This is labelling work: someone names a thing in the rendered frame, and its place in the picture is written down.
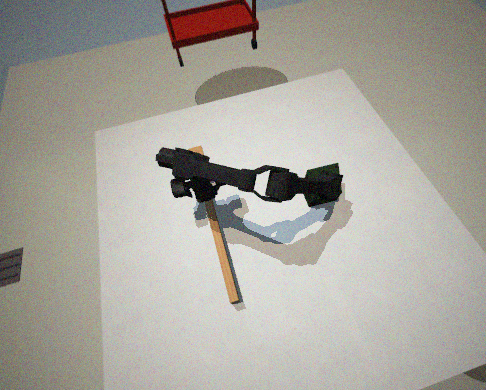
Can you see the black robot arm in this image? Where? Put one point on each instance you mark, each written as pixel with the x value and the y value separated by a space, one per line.
pixel 282 185

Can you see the wooden post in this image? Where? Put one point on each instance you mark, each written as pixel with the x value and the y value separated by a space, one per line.
pixel 197 149

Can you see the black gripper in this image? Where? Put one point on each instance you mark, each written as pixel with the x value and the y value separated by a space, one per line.
pixel 182 188

